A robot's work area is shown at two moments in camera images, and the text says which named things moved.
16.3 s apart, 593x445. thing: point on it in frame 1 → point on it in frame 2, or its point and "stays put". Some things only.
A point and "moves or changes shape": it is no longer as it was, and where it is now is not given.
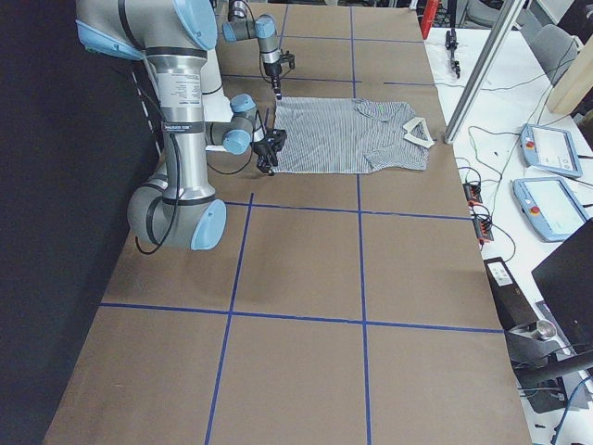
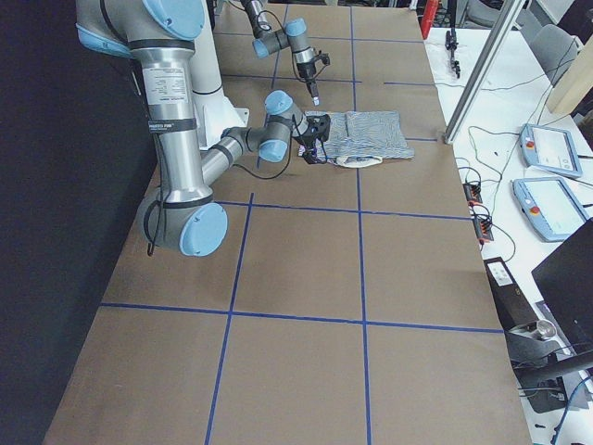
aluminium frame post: (483, 70) stays put
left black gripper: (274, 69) → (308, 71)
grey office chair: (556, 50) stays put
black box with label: (513, 307) stays put
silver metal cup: (546, 329) stays put
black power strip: (473, 192) stays put
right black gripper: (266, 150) → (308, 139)
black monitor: (565, 277) stays put
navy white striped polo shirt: (349, 135) moves or changes shape
